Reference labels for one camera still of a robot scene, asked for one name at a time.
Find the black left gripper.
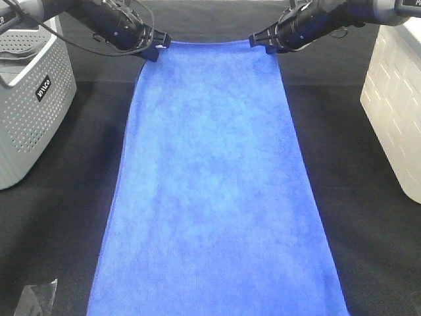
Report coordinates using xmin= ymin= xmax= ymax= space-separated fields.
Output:
xmin=66 ymin=1 xmax=172 ymax=62

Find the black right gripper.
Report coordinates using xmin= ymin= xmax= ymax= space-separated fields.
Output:
xmin=249 ymin=1 xmax=351 ymax=55

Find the blue microfibre towel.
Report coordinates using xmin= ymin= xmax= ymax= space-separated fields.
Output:
xmin=87 ymin=41 xmax=348 ymax=315

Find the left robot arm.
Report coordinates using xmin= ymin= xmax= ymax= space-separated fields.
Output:
xmin=1 ymin=1 xmax=172 ymax=62

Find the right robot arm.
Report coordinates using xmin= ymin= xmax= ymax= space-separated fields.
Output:
xmin=249 ymin=0 xmax=420 ymax=54

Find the grey perforated laundry basket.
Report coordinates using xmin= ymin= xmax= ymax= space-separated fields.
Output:
xmin=1 ymin=26 xmax=76 ymax=189

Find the white plastic basket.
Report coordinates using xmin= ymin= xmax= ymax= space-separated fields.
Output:
xmin=360 ymin=18 xmax=420 ymax=202

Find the grey folded cloth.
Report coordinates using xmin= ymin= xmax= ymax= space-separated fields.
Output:
xmin=1 ymin=45 xmax=39 ymax=72

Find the black table cloth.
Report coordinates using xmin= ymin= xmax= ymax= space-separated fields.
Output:
xmin=1 ymin=14 xmax=420 ymax=315

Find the clear tape strip left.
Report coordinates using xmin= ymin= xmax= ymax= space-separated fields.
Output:
xmin=14 ymin=279 xmax=58 ymax=316

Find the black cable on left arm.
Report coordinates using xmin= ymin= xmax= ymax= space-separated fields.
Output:
xmin=6 ymin=0 xmax=155 ymax=57

